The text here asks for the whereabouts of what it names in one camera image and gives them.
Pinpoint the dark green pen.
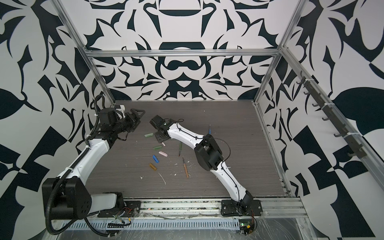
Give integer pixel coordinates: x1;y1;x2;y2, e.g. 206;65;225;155
178;142;183;157

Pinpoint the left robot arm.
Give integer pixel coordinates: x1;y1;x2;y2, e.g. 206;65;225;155
42;94;146;237

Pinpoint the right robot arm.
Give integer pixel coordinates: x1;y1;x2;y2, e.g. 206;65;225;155
150;115;254;215

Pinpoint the pink pen cap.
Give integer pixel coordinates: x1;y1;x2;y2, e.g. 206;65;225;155
159;151;168;157

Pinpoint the blue pen cap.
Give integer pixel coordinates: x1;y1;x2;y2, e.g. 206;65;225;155
153;155;160;163

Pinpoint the orange pen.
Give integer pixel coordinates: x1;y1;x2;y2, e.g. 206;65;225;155
182;157;190;178

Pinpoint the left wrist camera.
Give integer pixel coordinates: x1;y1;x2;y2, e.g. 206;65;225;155
114;105;125;119

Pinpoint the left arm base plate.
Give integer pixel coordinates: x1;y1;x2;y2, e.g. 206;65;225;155
98;201;142;218

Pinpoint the white cable duct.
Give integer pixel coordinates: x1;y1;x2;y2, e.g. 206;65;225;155
61;219;241;231

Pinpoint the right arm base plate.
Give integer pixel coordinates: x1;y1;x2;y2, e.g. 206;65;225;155
220;200;263;217

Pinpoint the aluminium front rail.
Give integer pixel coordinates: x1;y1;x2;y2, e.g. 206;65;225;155
50;196;308;221

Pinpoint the wall hook rack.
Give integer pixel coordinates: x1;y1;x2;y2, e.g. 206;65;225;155
298;75;368;159

